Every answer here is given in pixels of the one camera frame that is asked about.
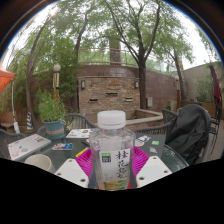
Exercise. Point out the orange patio umbrella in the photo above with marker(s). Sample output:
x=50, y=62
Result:
x=5, y=76

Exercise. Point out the small yellow card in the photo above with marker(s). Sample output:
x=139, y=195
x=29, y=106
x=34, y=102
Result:
x=81, y=152

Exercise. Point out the black laptop with stickers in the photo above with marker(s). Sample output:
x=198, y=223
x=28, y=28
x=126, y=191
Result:
x=155, y=145

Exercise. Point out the green plant in teal pot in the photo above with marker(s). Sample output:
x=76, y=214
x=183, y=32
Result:
x=51, y=111

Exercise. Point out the clear bottle with white cap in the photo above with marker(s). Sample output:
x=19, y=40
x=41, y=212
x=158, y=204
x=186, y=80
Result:
x=111, y=150

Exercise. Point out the white ribbed mug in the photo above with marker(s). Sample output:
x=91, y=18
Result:
x=40, y=162

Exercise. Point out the small blue card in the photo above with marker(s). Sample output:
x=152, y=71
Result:
x=62, y=146

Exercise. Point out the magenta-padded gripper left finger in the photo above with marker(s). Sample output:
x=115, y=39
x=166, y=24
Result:
x=73, y=171

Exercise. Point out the silver laptop with stickers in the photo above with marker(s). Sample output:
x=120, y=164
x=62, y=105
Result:
x=28, y=146

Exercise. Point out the white card with stickers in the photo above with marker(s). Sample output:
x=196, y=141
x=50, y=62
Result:
x=78, y=133

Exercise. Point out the black wall lamp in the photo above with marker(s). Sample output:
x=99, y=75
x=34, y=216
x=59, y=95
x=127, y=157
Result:
x=136, y=84
x=83, y=84

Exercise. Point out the black jacket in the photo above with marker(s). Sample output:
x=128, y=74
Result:
x=190, y=133

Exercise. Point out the black metal chair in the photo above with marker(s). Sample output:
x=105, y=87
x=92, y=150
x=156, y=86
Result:
x=216, y=130

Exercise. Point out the grey wall box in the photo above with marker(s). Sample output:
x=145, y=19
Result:
x=149, y=102

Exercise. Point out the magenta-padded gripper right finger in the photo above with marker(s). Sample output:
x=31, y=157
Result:
x=153, y=170

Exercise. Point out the yellow and blue striped cone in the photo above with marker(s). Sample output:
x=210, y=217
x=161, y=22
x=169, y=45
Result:
x=29, y=121

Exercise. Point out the folded maroon umbrella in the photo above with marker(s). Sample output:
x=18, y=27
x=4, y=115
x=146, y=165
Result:
x=216, y=88

